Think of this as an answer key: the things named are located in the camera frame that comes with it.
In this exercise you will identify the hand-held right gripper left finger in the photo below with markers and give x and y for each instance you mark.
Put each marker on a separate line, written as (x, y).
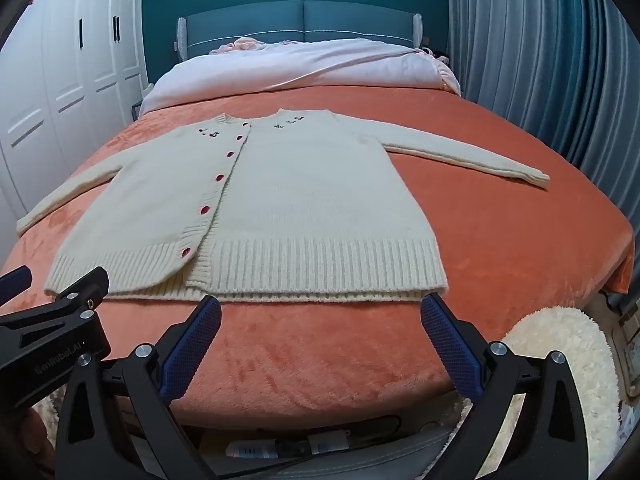
(192, 347)

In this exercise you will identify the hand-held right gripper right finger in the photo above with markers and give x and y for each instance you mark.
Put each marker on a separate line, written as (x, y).
(450, 347)

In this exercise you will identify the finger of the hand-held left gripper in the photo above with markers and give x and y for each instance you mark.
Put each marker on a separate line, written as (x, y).
(12, 285)
(82, 285)

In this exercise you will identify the cream knit cardigan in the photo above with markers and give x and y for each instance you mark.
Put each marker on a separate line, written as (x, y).
(310, 200)

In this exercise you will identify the orange plush blanket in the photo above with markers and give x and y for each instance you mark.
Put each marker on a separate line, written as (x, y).
(300, 355)

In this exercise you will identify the white fluffy rug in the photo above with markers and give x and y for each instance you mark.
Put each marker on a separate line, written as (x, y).
(565, 340)

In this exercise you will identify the white wardrobe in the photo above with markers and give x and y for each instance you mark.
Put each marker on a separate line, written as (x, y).
(30, 85)

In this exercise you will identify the pink crumpled cloth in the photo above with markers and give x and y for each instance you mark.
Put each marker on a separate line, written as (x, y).
(240, 45)

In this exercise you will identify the grey-blue curtain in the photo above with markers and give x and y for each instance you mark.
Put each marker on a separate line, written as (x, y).
(525, 60)

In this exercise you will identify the pale pink duvet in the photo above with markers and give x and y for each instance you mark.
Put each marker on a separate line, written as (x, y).
(300, 65)

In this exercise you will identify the teal upholstered headboard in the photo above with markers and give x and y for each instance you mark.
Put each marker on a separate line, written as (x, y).
(350, 22)

